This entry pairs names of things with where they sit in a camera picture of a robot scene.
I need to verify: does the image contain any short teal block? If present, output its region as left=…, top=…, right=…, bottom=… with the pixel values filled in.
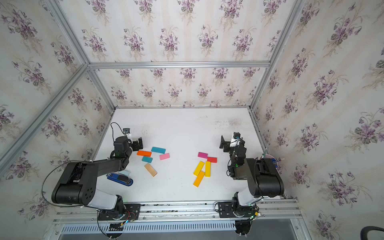
left=142, top=156, right=153, bottom=164

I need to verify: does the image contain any long teal block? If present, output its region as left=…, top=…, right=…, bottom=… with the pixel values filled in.
left=151, top=147, right=166, bottom=155

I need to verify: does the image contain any pink block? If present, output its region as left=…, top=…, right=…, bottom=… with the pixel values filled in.
left=160, top=153, right=170, bottom=161

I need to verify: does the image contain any natural wood block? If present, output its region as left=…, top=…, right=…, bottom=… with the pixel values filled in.
left=145, top=163, right=158, bottom=177

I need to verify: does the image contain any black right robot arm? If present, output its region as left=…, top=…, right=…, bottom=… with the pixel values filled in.
left=219, top=132, right=285, bottom=207

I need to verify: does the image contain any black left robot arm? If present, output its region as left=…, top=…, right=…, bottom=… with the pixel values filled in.
left=52, top=136, right=144, bottom=212

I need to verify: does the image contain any red block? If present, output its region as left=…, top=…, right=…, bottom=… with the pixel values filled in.
left=207, top=157, right=218, bottom=163

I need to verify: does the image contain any magenta block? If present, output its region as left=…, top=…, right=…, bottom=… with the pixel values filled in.
left=198, top=152, right=208, bottom=159

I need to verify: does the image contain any yellow block right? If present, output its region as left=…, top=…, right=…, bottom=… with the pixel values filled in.
left=205, top=161, right=212, bottom=178

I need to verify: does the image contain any yellow block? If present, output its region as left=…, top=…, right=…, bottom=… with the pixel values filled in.
left=205, top=161, right=212, bottom=178
left=194, top=161, right=205, bottom=176

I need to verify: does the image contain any blue stapler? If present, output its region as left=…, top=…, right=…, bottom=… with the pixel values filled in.
left=107, top=173, right=134, bottom=187

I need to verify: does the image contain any yellow block left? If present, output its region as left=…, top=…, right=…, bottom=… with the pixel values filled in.
left=194, top=161, right=205, bottom=176

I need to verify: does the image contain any pink pen cup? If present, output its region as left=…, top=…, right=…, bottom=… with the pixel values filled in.
left=262, top=154, right=284, bottom=164

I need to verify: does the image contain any amber orange block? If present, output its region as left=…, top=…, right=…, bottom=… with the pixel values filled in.
left=193, top=171, right=205, bottom=188

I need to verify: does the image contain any black chair edge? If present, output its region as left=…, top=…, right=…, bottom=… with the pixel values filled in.
left=360, top=226, right=384, bottom=240

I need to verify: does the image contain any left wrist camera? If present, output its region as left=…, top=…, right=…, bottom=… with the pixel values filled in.
left=123, top=128, right=132, bottom=139

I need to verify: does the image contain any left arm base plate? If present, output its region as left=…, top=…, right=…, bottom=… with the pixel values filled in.
left=97, top=204, right=141, bottom=221

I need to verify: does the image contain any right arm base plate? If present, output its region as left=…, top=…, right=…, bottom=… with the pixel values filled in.
left=214, top=202, right=259, bottom=219

